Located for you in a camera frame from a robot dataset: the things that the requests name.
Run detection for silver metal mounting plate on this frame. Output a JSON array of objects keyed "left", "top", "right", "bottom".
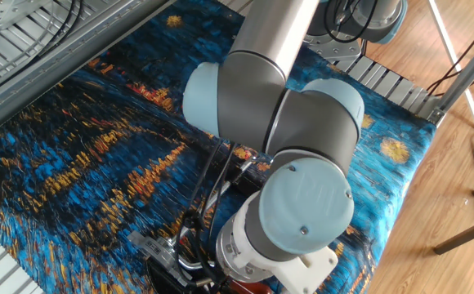
[{"left": 0, "top": 0, "right": 55, "bottom": 31}]

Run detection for grey metal table rail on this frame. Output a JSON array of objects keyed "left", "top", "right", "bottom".
[{"left": 0, "top": 0, "right": 177, "bottom": 142}]

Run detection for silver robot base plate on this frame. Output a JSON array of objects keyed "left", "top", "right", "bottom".
[{"left": 303, "top": 33, "right": 364, "bottom": 63}]

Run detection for silver metal lever base block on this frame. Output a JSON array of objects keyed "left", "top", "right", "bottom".
[{"left": 127, "top": 229, "right": 194, "bottom": 283}]

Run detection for black cables on floor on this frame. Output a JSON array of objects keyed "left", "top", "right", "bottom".
[{"left": 426, "top": 11, "right": 474, "bottom": 98}]

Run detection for blue starry night tablecloth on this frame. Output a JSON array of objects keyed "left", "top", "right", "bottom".
[{"left": 0, "top": 0, "right": 438, "bottom": 294}]

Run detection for black C-clamp with silver screw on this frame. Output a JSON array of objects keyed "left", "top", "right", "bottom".
[{"left": 145, "top": 156, "right": 259, "bottom": 294}]

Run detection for aluminium frame post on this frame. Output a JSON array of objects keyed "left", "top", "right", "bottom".
[{"left": 426, "top": 33, "right": 474, "bottom": 127}]

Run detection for thin white diagonal rod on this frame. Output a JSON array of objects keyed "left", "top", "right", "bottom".
[{"left": 426, "top": 0, "right": 474, "bottom": 133}]

